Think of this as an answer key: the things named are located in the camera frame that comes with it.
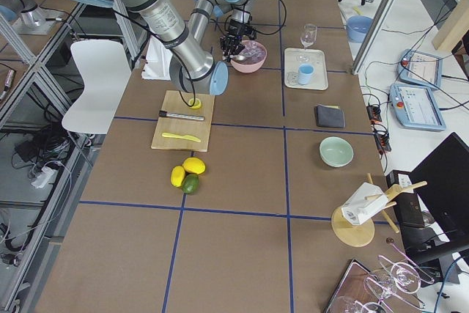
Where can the steel ice scoop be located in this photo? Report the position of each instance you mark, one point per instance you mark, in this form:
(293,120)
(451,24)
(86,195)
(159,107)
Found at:
(242,57)

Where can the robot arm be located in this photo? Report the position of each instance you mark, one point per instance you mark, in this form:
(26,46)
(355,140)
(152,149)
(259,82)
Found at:
(206,9)
(192,69)

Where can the clear ice cubes pile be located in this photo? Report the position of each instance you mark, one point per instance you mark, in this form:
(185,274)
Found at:
(255,49)

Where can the light blue cup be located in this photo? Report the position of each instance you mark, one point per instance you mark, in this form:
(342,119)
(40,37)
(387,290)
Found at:
(305,73)

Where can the pink bowl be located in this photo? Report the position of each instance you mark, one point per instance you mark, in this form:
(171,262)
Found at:
(249,68)

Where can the wooden cutting board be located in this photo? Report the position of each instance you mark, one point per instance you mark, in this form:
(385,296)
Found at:
(173,103)

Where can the lemon half slice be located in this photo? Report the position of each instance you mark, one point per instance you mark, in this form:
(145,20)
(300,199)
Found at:
(194,103)

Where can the clear wine glass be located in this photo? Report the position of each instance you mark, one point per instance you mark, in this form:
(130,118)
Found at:
(308,37)

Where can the cream bear tray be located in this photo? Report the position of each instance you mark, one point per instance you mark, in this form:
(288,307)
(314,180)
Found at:
(319,80)

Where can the steel cylindrical muddler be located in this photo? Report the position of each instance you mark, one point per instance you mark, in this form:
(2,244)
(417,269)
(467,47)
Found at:
(173,115)

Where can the yellow plastic knife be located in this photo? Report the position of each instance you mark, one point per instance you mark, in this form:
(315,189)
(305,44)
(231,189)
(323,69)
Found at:
(183,137)

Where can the grey folded cloth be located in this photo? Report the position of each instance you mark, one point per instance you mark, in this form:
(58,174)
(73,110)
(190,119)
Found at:
(329,117)

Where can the blue bowl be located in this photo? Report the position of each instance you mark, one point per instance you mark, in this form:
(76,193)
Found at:
(357,28)

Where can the yellow lemon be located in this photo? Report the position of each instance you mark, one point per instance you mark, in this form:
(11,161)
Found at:
(194,165)
(177,176)

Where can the white chair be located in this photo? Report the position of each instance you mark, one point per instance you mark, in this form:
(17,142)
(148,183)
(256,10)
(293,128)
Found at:
(104,68)

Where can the green lime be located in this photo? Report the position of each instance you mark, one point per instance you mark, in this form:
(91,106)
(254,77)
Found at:
(190,183)

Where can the green bowl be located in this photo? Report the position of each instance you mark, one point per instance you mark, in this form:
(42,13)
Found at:
(336,152)

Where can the far teach pendant tablet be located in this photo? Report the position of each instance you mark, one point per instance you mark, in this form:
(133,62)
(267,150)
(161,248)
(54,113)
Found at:
(419,68)

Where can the teach pendant tablet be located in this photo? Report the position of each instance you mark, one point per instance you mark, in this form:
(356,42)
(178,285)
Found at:
(419,68)
(415,107)

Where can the near teach pendant tablet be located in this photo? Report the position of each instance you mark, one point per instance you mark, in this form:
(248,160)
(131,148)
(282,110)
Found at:
(415,107)

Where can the white carton on stand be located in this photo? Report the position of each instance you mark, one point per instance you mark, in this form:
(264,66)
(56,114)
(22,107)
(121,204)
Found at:
(366,202)

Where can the wooden mug tree stand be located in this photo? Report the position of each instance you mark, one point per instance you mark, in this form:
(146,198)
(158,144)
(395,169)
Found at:
(362,235)

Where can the black monitor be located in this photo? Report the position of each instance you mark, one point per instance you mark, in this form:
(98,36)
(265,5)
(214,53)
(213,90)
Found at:
(445,196)

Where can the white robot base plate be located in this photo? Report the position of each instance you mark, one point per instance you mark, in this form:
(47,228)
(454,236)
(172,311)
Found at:
(157,61)

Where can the aluminium frame post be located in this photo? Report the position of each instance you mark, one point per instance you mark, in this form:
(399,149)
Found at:
(377,24)

